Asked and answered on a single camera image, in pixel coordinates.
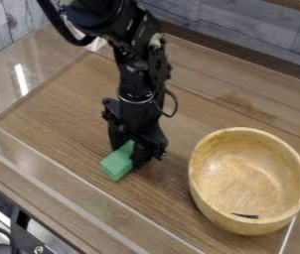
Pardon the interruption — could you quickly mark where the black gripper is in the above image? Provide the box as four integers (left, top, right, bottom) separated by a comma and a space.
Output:
102, 93, 169, 169

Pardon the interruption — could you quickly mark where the clear acrylic corner bracket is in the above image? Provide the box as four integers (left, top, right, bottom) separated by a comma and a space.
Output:
63, 17, 107, 52

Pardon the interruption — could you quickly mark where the black table leg bracket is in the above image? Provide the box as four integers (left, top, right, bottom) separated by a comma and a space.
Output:
11, 208, 48, 254

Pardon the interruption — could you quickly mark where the green rectangular block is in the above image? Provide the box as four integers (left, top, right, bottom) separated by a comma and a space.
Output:
99, 140, 134, 182

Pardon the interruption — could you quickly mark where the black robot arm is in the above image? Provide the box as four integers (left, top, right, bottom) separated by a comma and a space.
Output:
38, 0, 173, 168

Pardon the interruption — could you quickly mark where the wooden bowl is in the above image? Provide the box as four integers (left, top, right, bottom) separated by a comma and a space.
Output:
189, 127, 300, 236

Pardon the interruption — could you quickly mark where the clear acrylic tray wall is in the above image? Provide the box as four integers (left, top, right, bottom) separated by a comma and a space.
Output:
0, 128, 202, 254

